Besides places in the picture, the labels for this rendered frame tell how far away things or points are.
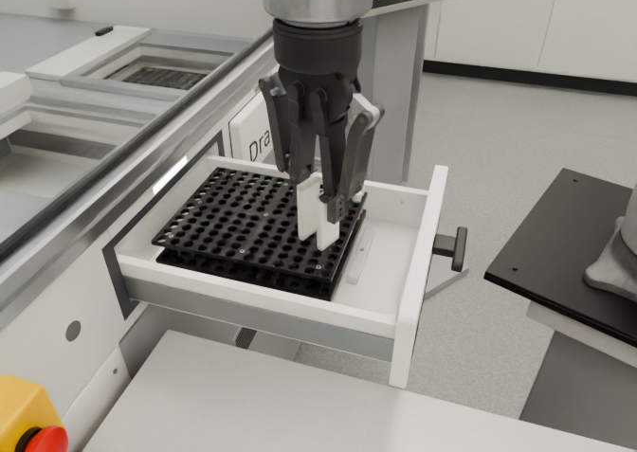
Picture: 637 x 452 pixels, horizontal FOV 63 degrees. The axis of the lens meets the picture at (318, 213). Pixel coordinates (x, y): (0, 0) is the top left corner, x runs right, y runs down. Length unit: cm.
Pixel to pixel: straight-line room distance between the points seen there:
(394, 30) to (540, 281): 91
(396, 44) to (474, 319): 91
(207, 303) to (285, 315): 10
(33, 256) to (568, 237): 73
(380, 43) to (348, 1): 108
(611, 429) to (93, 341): 77
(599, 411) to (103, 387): 72
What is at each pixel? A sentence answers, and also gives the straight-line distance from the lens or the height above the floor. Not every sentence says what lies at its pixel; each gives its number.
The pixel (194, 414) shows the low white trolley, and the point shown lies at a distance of 64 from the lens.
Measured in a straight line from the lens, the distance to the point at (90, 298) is 61.
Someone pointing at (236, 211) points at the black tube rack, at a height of 90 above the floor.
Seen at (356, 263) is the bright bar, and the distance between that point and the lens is 66.
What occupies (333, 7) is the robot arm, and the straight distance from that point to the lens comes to 41.
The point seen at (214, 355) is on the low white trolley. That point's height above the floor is 76.
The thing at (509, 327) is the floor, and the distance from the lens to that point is 182.
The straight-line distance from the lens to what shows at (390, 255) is 70.
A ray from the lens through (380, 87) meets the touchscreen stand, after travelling 154.
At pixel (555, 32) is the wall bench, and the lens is 346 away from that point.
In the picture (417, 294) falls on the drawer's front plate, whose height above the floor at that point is 93.
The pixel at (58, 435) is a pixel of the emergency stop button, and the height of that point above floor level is 89.
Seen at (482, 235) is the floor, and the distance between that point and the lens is 216.
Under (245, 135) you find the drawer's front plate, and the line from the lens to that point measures 84.
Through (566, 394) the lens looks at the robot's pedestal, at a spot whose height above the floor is 56.
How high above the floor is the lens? 129
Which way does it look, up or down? 36 degrees down
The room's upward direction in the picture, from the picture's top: straight up
